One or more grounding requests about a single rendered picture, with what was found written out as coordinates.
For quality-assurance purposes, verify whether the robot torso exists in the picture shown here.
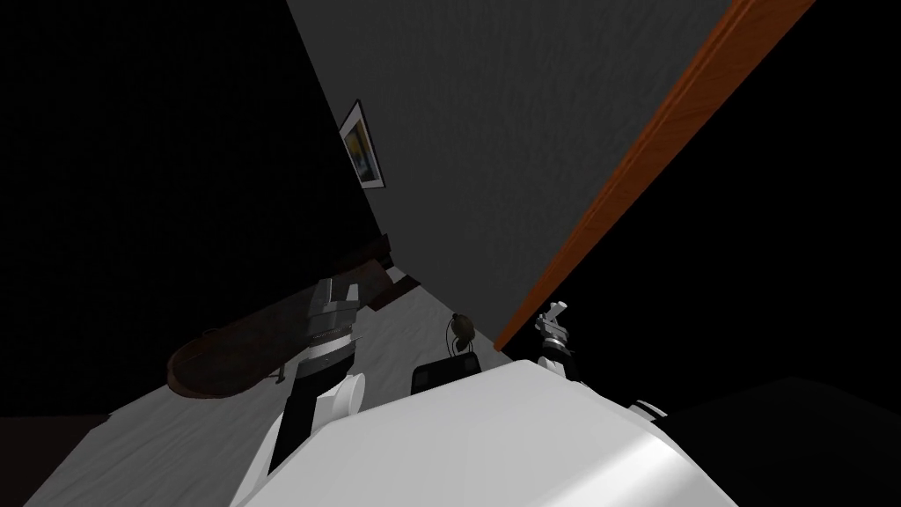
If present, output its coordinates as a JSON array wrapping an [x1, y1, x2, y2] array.
[[231, 355, 740, 507]]

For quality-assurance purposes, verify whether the dark brown oval table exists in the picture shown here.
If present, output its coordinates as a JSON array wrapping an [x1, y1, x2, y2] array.
[[165, 235, 422, 400]]

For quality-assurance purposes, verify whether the framed wall picture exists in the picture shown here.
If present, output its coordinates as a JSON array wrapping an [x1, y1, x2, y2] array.
[[337, 98, 388, 191]]

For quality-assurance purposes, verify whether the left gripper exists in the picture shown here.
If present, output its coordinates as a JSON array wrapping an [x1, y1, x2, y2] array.
[[308, 277, 361, 341]]

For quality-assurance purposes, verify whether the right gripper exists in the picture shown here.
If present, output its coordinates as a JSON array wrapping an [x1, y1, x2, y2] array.
[[534, 300, 570, 344]]

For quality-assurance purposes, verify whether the brown round knob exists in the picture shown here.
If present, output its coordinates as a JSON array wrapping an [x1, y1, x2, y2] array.
[[446, 312, 479, 357]]

